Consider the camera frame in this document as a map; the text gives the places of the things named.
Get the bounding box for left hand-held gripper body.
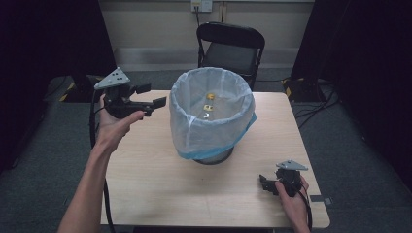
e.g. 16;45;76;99
93;66;148;119

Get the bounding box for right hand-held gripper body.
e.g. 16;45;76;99
274;159;309;198

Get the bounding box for metal mesh trash bin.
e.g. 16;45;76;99
192;147;235;166

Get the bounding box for clear bottle with yellow cap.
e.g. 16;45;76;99
201;92;217;121

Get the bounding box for trash bin with white bag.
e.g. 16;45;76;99
168;66;258;161

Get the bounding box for person's right hand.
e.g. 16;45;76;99
273;174;311;225

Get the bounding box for person's left hand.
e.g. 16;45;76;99
93;93;148;155

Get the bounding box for grey floor tape marker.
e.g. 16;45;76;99
309;194;333;206

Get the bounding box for stand base with striped tape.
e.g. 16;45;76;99
280;77;323;104
58;74;110;104

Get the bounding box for black curtain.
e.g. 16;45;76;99
289;0;412;192
0;0;120;173

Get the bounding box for black folding chair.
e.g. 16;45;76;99
195;20;266;90

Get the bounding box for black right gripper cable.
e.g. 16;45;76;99
298;182;314;233

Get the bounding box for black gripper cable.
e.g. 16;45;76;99
88;90;117;233
298;182;314;233

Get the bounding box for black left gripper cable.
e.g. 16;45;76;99
88;90;117;233

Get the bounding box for black floor cables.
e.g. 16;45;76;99
292;82;341;129

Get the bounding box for black plug cable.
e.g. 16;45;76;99
192;5;202;29

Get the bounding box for white wall socket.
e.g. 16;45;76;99
189;0;214;14

